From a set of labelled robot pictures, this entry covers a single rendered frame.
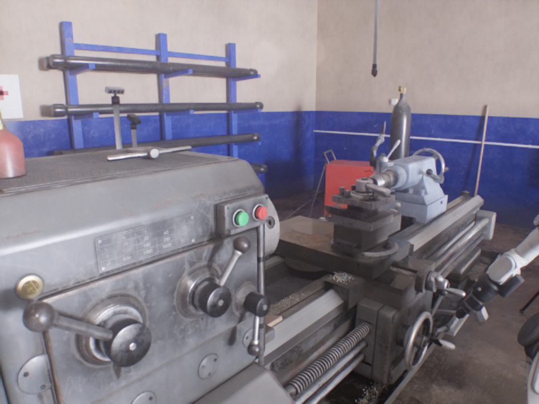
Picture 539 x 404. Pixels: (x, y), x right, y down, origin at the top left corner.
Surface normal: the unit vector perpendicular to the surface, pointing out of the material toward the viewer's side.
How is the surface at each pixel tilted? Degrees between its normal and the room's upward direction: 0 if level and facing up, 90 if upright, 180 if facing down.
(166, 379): 90
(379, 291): 90
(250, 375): 0
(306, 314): 36
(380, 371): 90
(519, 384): 0
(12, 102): 90
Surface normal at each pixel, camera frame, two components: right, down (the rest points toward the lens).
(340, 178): -0.37, 0.23
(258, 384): 0.40, -0.73
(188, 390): 0.74, 0.17
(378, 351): -0.67, 0.18
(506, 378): 0.00, -0.97
